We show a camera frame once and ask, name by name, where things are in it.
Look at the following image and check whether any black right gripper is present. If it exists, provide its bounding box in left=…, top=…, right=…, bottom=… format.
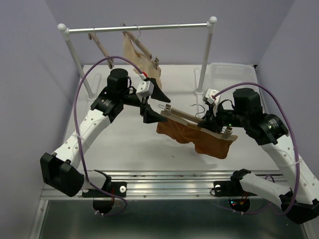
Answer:
left=196, top=101, right=249, bottom=133

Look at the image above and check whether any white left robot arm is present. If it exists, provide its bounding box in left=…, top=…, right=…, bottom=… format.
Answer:
left=40, top=68, right=171, bottom=197

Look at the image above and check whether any white metal clothes rack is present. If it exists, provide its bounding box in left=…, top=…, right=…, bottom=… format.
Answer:
left=57, top=16, right=217, bottom=95

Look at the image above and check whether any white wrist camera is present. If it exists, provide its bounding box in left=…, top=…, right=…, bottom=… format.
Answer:
left=136, top=73, right=154, bottom=101
left=202, top=88, right=220, bottom=113

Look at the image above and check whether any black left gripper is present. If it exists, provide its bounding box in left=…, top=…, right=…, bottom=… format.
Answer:
left=120, top=78, right=171, bottom=123

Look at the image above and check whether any empty wooden clip hanger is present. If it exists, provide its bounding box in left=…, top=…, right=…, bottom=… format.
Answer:
left=88, top=32, right=114, bottom=69

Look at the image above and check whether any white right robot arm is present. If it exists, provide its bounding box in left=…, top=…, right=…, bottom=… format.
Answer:
left=199, top=88, right=319, bottom=224

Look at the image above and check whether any brown underwear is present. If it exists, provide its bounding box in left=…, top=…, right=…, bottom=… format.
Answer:
left=156, top=119, right=238, bottom=159

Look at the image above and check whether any purple cable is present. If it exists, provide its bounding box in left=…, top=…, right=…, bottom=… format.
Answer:
left=211, top=82, right=300, bottom=216
left=74, top=56, right=129, bottom=217

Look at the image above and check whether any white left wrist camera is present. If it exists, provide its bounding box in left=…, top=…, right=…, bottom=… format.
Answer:
left=136, top=73, right=154, bottom=101

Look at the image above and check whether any wooden hanger with cream underwear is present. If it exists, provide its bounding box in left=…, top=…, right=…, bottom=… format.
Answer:
left=122, top=24, right=161, bottom=71

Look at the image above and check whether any white plastic basket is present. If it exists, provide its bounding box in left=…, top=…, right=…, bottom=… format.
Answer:
left=204, top=63, right=268, bottom=113

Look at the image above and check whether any wooden hanger with brown underwear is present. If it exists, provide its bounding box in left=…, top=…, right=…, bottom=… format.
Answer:
left=159, top=104, right=238, bottom=141

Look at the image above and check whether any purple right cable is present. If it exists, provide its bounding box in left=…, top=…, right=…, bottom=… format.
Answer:
left=211, top=82, right=300, bottom=216

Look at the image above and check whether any aluminium mounting rail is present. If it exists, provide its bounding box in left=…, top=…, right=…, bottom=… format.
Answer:
left=42, top=170, right=306, bottom=202

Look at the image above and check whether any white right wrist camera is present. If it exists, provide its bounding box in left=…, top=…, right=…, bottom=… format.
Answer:
left=202, top=88, right=220, bottom=113

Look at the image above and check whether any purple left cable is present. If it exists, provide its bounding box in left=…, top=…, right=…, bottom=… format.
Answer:
left=74, top=56, right=129, bottom=217

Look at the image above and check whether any cream underwear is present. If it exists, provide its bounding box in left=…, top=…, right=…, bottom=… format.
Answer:
left=123, top=31, right=162, bottom=89

